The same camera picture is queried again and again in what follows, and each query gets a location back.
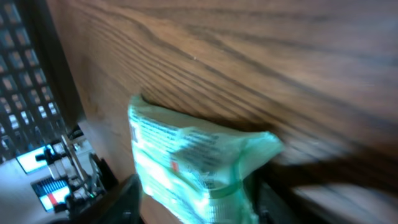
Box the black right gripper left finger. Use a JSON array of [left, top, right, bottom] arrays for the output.
[[80, 174, 143, 224]]

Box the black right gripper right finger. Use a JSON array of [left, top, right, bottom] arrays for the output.
[[252, 172, 326, 224]]

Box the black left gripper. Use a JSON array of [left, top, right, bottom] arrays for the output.
[[34, 126, 118, 218]]

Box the teal wet wipes pack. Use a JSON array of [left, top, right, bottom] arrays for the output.
[[128, 95, 283, 223]]

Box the grey plastic mesh basket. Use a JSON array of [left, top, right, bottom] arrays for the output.
[[1, 0, 85, 162]]

